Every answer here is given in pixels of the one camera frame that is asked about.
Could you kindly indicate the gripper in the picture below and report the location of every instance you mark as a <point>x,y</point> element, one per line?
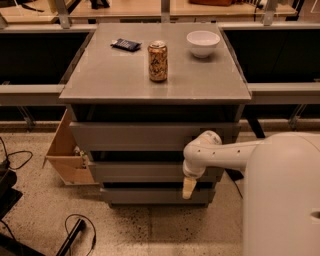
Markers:
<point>191,172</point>

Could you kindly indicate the grey drawer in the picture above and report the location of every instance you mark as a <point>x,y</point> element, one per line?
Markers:
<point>129,172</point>
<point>155,196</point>
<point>94,136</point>

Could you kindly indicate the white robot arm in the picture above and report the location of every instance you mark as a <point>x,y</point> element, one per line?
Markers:
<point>281,197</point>

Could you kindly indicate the grey bottom drawer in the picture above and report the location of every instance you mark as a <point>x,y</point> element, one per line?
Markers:
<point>155,196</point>

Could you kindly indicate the grey drawer cabinet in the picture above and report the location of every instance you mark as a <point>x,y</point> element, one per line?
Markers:
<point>151,113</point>

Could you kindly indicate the grey top drawer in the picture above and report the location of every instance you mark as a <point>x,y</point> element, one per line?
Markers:
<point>94,136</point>

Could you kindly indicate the black power adapter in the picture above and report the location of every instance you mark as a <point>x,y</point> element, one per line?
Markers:
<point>234,175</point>

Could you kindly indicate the black stand leg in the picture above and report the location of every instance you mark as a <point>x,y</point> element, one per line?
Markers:
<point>71,236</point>

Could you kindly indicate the cardboard box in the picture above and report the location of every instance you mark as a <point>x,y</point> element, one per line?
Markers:
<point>66,158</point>

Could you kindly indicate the patterned drink can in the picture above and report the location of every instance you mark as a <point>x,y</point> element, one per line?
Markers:
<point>158,62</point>

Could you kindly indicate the white ceramic bowl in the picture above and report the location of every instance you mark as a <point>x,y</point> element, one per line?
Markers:
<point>202,43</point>

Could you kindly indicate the dark blue snack packet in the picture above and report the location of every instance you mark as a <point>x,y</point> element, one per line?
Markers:
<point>126,45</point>

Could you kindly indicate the black equipment left edge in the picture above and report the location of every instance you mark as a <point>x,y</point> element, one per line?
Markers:
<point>8,195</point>

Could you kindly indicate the grey metal rail frame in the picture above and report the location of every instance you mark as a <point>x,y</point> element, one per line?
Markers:
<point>30,93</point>

